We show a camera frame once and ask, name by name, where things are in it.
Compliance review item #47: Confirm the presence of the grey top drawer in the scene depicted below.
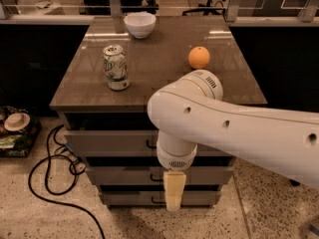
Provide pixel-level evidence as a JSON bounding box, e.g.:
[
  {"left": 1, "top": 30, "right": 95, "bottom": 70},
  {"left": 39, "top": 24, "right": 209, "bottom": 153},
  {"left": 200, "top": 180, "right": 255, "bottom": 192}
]
[{"left": 63, "top": 113, "right": 233, "bottom": 157}]

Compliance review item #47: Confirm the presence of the grey middle drawer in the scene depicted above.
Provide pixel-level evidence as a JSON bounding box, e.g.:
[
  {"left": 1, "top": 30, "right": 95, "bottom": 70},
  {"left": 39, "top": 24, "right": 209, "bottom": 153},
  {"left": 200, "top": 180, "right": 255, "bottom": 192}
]
[{"left": 87, "top": 156, "right": 232, "bottom": 185}]

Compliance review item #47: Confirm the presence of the grey drawer cabinet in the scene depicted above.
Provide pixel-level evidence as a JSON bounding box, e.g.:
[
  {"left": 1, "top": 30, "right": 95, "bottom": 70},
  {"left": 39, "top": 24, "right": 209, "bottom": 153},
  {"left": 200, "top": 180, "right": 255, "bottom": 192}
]
[{"left": 49, "top": 15, "right": 268, "bottom": 209}]

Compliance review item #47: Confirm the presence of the grey drawer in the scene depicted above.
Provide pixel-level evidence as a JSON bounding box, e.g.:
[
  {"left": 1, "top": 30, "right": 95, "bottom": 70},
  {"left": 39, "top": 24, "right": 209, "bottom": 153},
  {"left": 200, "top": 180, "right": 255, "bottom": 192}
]
[
  {"left": 100, "top": 185, "right": 221, "bottom": 207},
  {"left": 63, "top": 113, "right": 233, "bottom": 157},
  {"left": 87, "top": 156, "right": 232, "bottom": 185}
]

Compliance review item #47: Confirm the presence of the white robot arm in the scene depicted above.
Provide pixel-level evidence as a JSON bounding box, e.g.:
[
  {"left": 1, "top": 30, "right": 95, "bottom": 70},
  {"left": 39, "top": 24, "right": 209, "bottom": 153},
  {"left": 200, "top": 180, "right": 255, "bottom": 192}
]
[{"left": 148, "top": 70, "right": 319, "bottom": 211}]

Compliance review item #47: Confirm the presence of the black floor cable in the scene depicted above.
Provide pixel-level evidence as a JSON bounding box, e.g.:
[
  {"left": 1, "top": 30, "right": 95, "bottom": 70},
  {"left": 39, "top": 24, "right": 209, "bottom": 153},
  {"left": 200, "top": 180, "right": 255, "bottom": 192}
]
[{"left": 27, "top": 124, "right": 107, "bottom": 239}]

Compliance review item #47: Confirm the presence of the black stand leg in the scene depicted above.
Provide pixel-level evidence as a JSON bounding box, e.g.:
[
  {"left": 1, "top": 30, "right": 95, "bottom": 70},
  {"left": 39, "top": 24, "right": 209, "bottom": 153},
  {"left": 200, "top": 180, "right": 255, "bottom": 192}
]
[{"left": 290, "top": 180, "right": 300, "bottom": 186}]

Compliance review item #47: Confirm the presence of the white bowl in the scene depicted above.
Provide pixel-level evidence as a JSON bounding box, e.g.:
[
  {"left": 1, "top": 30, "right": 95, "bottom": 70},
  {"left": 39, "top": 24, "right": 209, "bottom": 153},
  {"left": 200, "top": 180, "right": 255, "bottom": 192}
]
[{"left": 124, "top": 12, "right": 157, "bottom": 39}]

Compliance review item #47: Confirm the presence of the grey bottom drawer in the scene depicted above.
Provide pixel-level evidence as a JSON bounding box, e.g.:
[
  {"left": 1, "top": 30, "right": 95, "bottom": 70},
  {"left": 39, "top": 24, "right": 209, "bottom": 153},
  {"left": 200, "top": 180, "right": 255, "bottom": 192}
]
[{"left": 100, "top": 185, "right": 221, "bottom": 207}]

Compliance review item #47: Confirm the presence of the orange fruit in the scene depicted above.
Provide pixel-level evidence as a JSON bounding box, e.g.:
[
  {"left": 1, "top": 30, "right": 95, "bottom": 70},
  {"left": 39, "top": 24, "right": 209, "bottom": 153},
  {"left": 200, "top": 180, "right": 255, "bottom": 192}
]
[{"left": 188, "top": 47, "right": 210, "bottom": 69}]

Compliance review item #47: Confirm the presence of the beige small hat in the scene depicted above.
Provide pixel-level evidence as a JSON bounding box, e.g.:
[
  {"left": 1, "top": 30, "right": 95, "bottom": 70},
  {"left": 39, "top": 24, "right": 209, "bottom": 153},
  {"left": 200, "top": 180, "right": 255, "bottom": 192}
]
[{"left": 4, "top": 113, "right": 31, "bottom": 131}]

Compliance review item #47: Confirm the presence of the green white soda can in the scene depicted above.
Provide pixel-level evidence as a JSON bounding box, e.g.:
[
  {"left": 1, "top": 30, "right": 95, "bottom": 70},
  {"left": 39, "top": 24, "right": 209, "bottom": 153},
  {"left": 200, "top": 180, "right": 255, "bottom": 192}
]
[{"left": 103, "top": 45, "right": 130, "bottom": 91}]

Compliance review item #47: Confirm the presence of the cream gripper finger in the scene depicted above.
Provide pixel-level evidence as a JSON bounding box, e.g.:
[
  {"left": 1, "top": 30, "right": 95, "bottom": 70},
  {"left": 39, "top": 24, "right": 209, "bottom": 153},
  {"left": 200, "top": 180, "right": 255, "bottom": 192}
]
[{"left": 163, "top": 170, "right": 186, "bottom": 211}]

